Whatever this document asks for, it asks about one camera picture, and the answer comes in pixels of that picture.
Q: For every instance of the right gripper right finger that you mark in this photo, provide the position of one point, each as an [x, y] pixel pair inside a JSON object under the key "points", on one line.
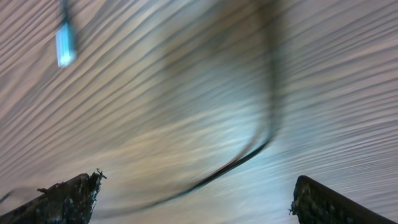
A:
{"points": [[314, 203]]}

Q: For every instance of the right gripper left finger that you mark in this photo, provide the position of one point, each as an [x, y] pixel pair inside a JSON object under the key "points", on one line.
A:
{"points": [[70, 202]]}

